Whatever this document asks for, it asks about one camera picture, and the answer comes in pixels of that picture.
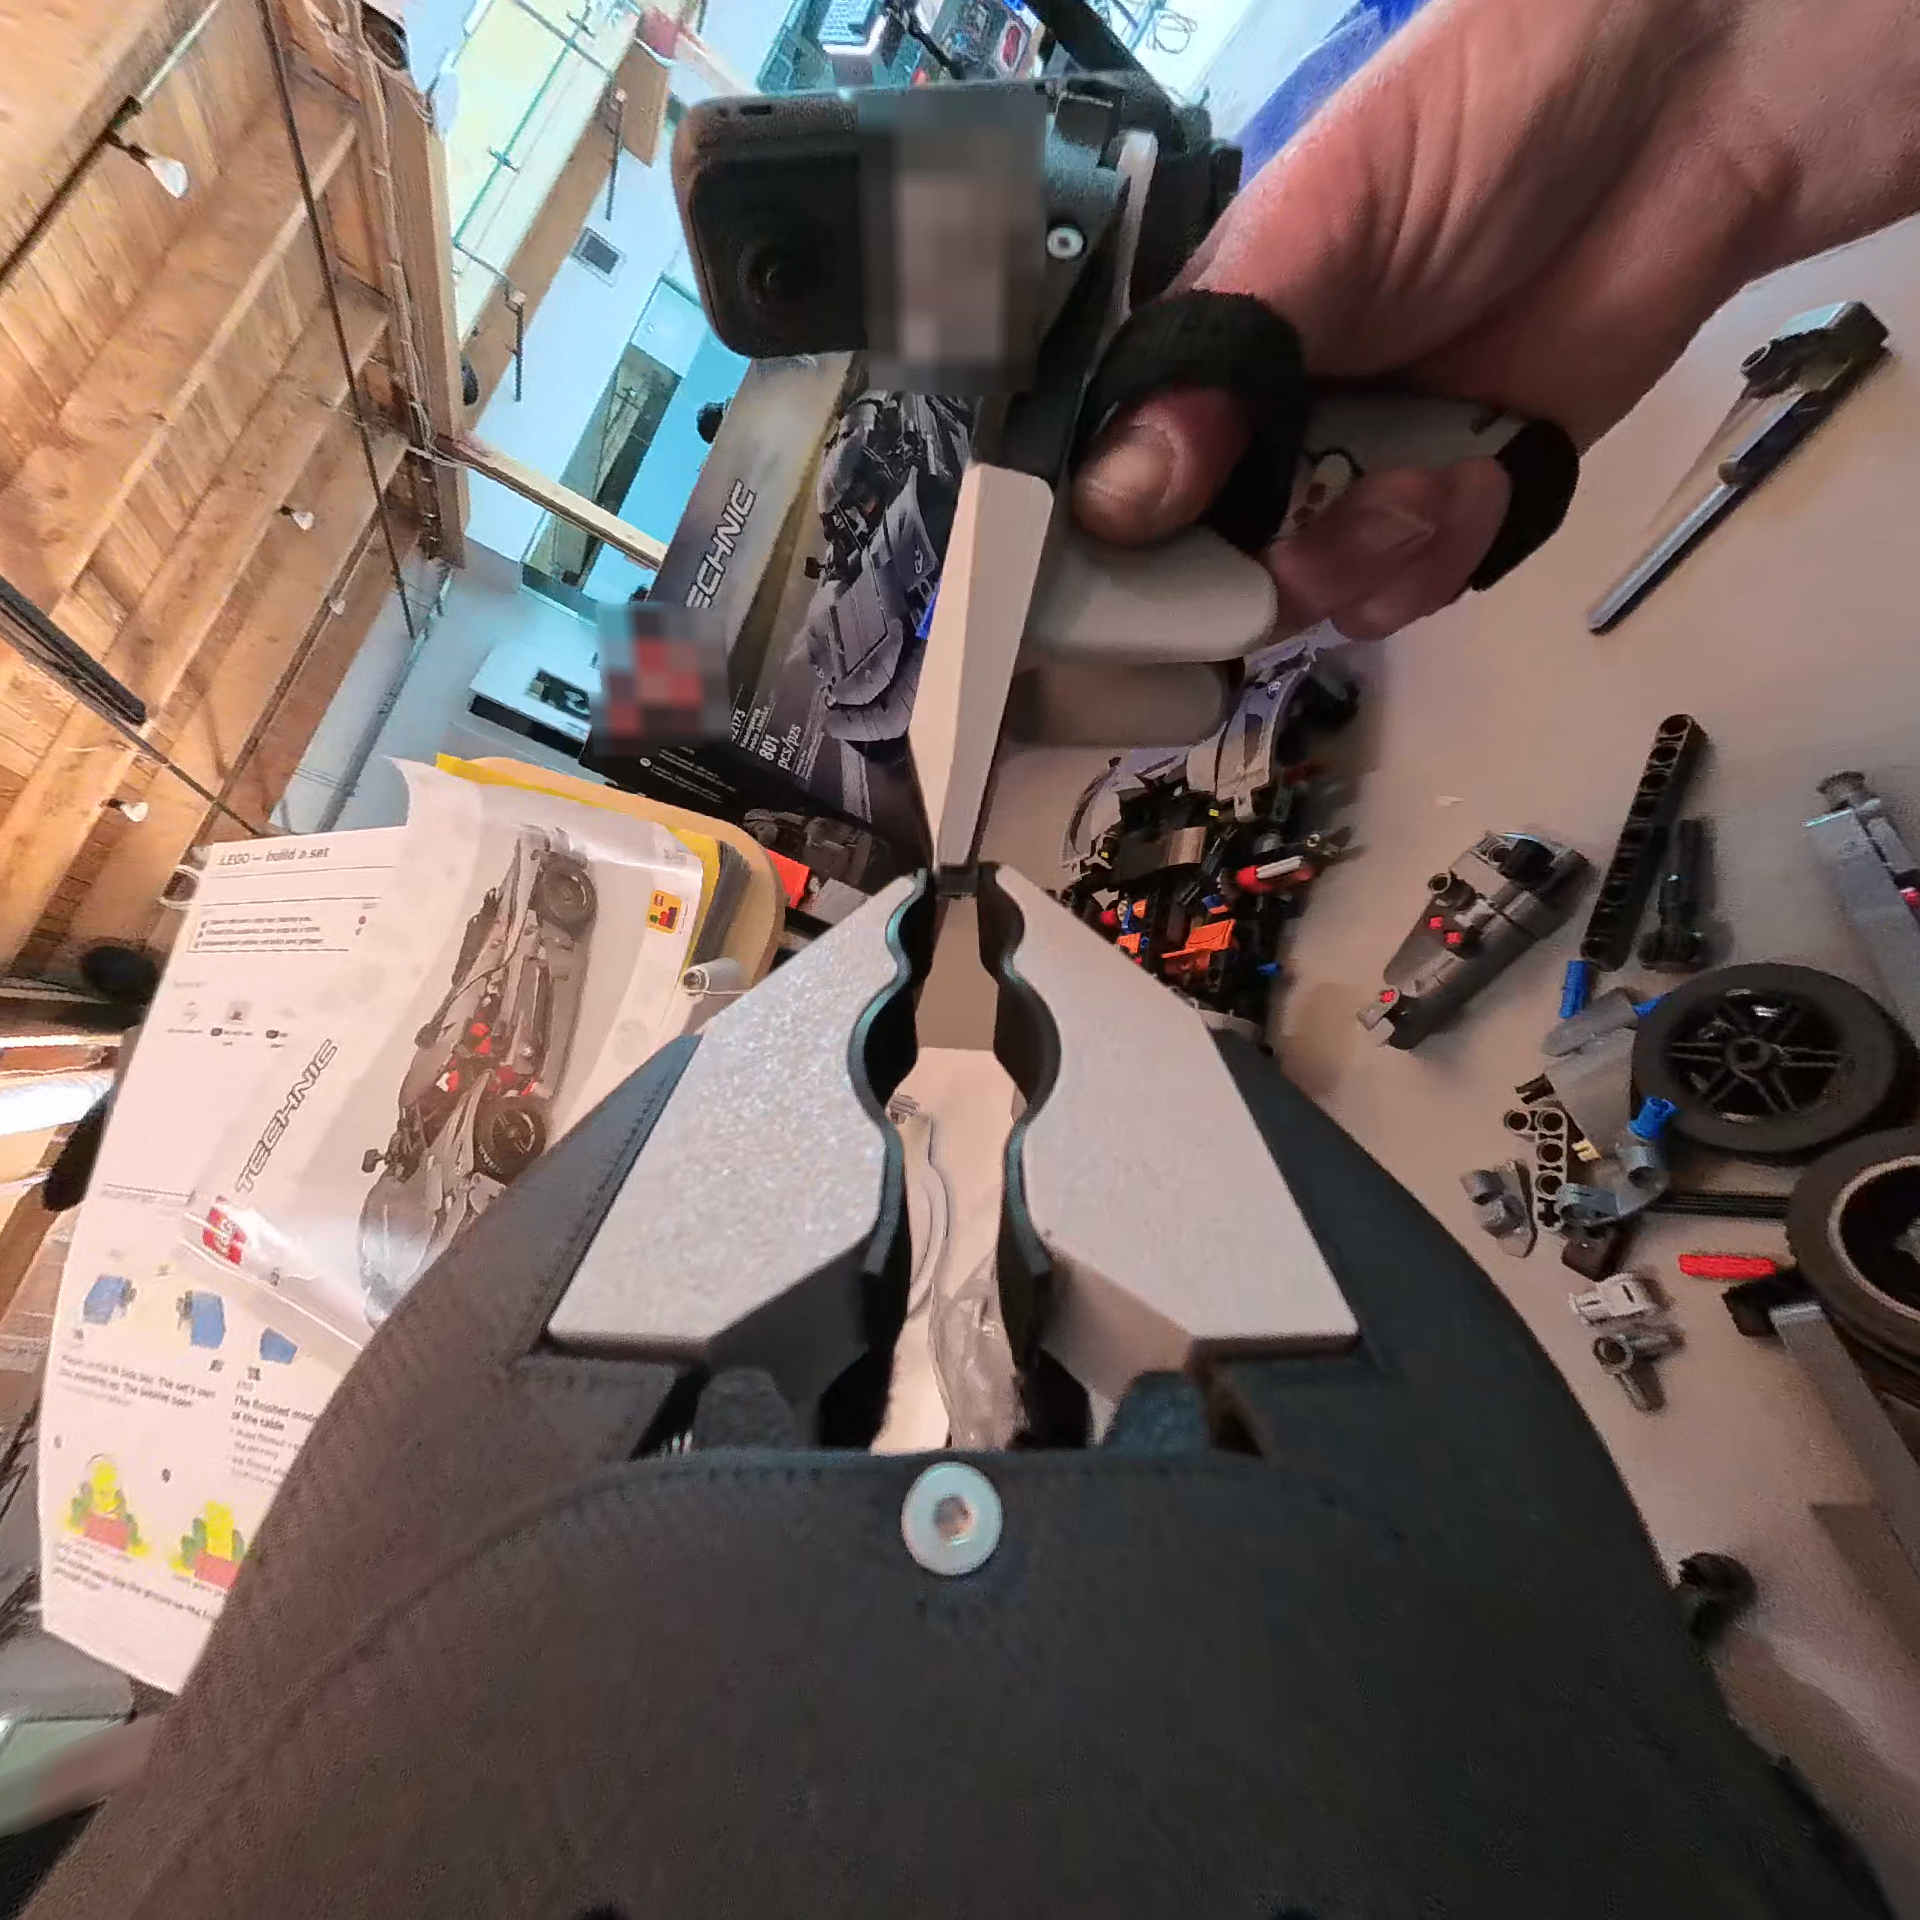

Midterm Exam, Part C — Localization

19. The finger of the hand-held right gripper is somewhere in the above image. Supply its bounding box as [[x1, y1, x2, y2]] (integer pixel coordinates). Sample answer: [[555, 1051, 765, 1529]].
[[903, 456, 1060, 876]]

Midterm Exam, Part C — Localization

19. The white book stand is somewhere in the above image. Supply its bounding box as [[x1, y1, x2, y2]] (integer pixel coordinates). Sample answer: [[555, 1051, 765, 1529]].
[[434, 750, 1026, 1445]]

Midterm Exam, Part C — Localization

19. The plain grey lego panel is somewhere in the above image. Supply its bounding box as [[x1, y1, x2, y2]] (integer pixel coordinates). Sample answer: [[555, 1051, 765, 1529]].
[[1804, 767, 1920, 979]]

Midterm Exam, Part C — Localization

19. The lego instruction booklet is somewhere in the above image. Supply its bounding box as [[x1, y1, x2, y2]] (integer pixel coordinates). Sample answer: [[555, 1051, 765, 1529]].
[[180, 816, 726, 1360]]

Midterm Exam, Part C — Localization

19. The person's right hand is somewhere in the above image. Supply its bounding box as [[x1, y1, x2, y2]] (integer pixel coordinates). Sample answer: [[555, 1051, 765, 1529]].
[[1068, 0, 1920, 641]]

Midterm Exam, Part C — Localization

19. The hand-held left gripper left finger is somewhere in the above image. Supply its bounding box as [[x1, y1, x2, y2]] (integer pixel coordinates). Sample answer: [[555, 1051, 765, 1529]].
[[545, 870, 929, 1430]]

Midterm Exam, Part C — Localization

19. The lego car chassis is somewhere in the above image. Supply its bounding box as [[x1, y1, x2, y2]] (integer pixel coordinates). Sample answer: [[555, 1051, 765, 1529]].
[[1053, 630, 1369, 1025]]

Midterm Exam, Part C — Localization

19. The grey lego fender assembly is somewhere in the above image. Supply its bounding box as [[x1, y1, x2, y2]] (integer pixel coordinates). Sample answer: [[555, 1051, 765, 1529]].
[[1353, 828, 1595, 1056]]

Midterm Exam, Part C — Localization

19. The dark lego set box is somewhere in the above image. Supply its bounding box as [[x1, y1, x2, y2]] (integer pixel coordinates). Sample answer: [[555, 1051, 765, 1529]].
[[582, 386, 979, 906]]

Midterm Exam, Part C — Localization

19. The small black lego piece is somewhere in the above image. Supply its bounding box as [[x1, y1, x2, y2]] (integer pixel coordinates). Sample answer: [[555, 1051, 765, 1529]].
[[1673, 1547, 1759, 1639]]

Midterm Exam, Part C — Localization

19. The short black lego beam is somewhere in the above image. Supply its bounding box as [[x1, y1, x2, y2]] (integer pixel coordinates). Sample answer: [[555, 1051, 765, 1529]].
[[1638, 816, 1715, 971]]

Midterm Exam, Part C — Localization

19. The plastic bag of lego parts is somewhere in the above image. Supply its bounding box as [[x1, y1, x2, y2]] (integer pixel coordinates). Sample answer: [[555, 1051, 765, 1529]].
[[922, 1251, 1022, 1450]]

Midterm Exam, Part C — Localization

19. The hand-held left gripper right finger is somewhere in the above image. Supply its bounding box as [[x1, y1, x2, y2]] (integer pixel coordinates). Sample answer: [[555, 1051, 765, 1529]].
[[994, 863, 1362, 1427]]

